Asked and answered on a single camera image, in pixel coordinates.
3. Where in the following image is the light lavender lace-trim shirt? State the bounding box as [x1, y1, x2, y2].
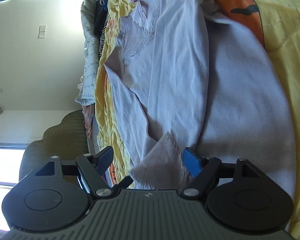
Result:
[104, 0, 296, 195]

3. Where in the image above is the dark folded clothes pile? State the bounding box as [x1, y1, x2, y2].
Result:
[94, 0, 108, 56]

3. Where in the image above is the white printed crumpled blanket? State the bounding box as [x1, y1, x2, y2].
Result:
[75, 0, 100, 106]

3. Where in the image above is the yellow floral bed quilt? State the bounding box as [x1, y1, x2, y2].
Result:
[95, 0, 300, 239]

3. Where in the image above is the white wall switch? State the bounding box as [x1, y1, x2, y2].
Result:
[38, 25, 46, 39]

